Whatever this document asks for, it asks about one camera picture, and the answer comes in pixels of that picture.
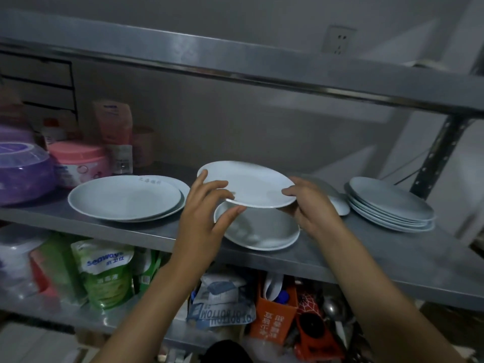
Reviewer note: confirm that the pink tube white cap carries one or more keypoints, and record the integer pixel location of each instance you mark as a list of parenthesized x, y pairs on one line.
[(113, 124)]

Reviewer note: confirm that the orange black web print gadget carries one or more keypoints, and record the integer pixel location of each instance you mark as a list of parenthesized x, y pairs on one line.
[(314, 328)]

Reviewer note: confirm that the purple round tub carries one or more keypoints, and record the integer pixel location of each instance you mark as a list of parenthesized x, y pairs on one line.
[(26, 177)]

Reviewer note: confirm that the white wipes canister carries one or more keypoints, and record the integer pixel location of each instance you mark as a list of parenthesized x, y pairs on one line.
[(19, 260)]

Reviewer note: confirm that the grey blue printed bag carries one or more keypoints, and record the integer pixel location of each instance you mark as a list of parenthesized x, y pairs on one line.
[(223, 298)]

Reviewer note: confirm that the white bottle red cap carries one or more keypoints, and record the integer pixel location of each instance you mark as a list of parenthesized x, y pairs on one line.
[(53, 132)]

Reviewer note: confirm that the person's left forearm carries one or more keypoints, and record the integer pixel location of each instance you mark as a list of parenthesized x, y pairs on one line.
[(155, 317)]

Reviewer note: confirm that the blue cap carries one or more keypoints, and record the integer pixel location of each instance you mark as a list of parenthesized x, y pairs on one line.
[(282, 297)]

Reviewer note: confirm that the person's right forearm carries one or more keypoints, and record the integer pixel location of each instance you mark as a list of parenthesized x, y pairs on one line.
[(378, 298)]

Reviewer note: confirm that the pink lidded jar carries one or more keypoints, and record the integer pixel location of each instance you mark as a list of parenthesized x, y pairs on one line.
[(77, 166)]

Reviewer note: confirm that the metal spoon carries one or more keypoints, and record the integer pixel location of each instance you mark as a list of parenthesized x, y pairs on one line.
[(332, 308)]

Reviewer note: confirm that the purple box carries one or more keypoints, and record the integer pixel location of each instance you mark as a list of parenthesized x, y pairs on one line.
[(15, 134)]

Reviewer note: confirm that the person's left hand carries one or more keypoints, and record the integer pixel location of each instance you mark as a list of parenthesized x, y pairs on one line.
[(200, 230)]

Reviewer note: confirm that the grey metal shelf rack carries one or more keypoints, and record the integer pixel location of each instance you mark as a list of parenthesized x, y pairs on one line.
[(408, 253)]

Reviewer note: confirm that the green white refill pouch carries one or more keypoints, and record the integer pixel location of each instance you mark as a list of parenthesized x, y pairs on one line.
[(106, 283)]

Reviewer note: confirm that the pink cup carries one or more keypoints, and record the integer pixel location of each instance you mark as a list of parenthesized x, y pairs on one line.
[(143, 147)]

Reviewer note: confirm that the orange paper bag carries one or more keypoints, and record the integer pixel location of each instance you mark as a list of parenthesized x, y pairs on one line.
[(272, 321)]

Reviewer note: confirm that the small brown box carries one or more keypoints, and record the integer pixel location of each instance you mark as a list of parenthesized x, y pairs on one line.
[(9, 109)]

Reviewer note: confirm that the white wall socket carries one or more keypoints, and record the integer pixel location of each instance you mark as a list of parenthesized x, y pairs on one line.
[(339, 39)]

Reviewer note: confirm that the stack of white plates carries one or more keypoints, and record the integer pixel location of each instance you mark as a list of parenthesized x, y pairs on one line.
[(389, 196)]

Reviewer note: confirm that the red packet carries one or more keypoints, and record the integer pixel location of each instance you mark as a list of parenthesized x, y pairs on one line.
[(39, 275)]

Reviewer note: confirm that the person's right hand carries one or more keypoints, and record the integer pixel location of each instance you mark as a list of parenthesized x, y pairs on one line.
[(314, 211)]

